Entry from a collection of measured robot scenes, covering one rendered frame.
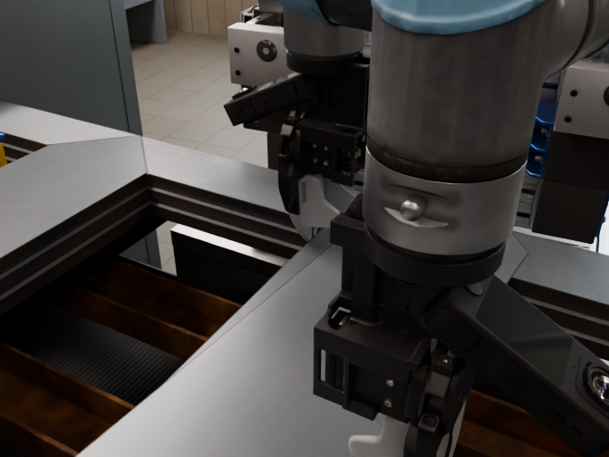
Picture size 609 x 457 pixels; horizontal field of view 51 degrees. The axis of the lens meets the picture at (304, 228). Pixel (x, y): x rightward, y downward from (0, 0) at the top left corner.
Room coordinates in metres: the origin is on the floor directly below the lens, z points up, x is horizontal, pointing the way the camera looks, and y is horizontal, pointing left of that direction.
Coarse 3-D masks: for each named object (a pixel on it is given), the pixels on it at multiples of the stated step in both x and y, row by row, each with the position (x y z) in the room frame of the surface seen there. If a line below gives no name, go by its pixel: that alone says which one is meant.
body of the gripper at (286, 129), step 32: (288, 64) 0.58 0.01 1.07; (320, 64) 0.56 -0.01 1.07; (352, 64) 0.56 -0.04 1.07; (320, 96) 0.58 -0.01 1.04; (352, 96) 0.56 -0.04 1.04; (288, 128) 0.57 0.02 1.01; (320, 128) 0.56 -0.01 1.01; (352, 128) 0.56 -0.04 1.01; (320, 160) 0.57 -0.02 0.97; (352, 160) 0.54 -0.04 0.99
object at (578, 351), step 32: (448, 288) 0.26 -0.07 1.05; (480, 288) 0.26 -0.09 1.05; (448, 320) 0.25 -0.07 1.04; (480, 320) 0.24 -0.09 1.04; (512, 320) 0.25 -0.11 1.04; (544, 320) 0.26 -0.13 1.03; (480, 352) 0.24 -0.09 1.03; (512, 352) 0.23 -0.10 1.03; (544, 352) 0.24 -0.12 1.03; (576, 352) 0.25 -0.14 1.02; (512, 384) 0.23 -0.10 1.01; (544, 384) 0.22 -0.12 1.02; (576, 384) 0.23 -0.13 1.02; (608, 384) 0.23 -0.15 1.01; (544, 416) 0.22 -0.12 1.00; (576, 416) 0.22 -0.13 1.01; (608, 416) 0.22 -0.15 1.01; (576, 448) 0.21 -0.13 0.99; (608, 448) 0.21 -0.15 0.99
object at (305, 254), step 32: (128, 192) 0.72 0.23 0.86; (160, 192) 0.73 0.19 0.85; (192, 192) 0.72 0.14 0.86; (64, 224) 0.63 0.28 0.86; (96, 224) 0.66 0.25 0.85; (128, 224) 0.70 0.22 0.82; (192, 224) 0.70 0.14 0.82; (224, 224) 0.68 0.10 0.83; (256, 224) 0.66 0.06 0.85; (288, 224) 0.65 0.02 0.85; (32, 256) 0.59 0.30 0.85; (64, 256) 0.61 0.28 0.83; (288, 256) 0.63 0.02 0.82; (0, 288) 0.54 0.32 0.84; (32, 288) 0.56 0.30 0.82; (512, 288) 0.52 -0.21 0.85; (544, 288) 0.51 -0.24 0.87; (576, 320) 0.48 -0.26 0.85; (608, 320) 0.48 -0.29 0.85; (608, 352) 0.46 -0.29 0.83
